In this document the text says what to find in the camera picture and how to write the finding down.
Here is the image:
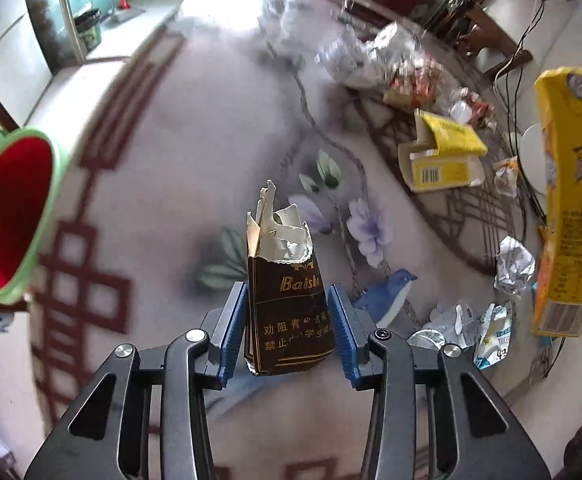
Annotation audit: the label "white blue snack wrapper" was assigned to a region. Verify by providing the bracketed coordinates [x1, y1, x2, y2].
[473, 301, 513, 370]

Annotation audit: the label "white printed paper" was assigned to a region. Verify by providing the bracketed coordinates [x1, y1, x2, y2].
[494, 236, 536, 297]

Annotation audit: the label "brown torn cigarette pack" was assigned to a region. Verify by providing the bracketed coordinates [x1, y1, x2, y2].
[244, 181, 335, 376]

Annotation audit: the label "yellow cardboard box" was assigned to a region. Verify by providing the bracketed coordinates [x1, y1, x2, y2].
[397, 110, 488, 193]

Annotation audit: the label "reddish brown wrapper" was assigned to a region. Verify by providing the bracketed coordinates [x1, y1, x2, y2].
[382, 56, 444, 112]

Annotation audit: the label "yellow iced tea carton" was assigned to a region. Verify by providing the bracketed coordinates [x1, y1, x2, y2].
[533, 67, 582, 337]

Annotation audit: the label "red green trash bin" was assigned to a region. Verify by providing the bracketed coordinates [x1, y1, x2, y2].
[0, 128, 70, 306]

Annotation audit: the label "black kitchen waste bin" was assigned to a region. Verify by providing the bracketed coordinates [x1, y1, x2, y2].
[74, 8, 102, 53]

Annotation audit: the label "white round lamp base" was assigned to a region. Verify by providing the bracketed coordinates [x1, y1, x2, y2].
[519, 124, 548, 195]

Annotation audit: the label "white refrigerator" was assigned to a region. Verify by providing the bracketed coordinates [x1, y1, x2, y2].
[0, 0, 52, 126]

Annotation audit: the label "red mop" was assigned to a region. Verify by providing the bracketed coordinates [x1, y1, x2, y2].
[108, 0, 146, 25]

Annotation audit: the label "black power cables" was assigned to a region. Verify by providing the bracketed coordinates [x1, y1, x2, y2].
[490, 0, 562, 221]

